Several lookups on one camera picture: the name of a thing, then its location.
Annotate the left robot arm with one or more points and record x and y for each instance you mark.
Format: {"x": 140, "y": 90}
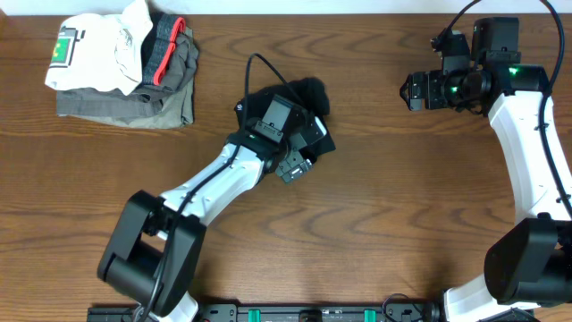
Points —
{"x": 154, "y": 248}

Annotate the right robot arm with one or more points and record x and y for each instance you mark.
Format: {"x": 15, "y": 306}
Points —
{"x": 530, "y": 266}

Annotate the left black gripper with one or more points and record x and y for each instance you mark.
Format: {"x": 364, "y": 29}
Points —
{"x": 294, "y": 168}

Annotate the black garment red trim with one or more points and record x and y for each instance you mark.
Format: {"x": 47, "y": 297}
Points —
{"x": 159, "y": 45}

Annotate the white printed t-shirt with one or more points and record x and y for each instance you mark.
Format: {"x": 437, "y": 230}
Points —
{"x": 101, "y": 52}

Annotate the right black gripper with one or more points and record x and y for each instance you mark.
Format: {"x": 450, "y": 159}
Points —
{"x": 433, "y": 80}

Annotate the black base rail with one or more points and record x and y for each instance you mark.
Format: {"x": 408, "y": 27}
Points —
{"x": 391, "y": 311}

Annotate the black t-shirt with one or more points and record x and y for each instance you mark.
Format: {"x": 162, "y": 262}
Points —
{"x": 311, "y": 92}

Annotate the olive grey folded garment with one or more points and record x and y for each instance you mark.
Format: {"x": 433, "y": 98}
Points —
{"x": 166, "y": 106}

